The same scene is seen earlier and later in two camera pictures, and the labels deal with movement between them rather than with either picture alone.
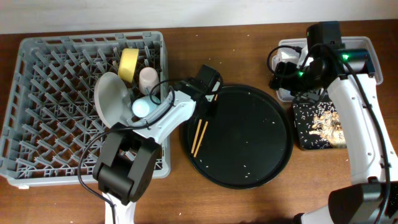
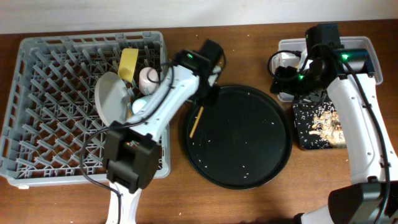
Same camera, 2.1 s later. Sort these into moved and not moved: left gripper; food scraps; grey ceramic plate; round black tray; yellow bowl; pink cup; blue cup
Moved: left gripper
Not moved: blue cup; round black tray; grey ceramic plate; food scraps; yellow bowl; pink cup
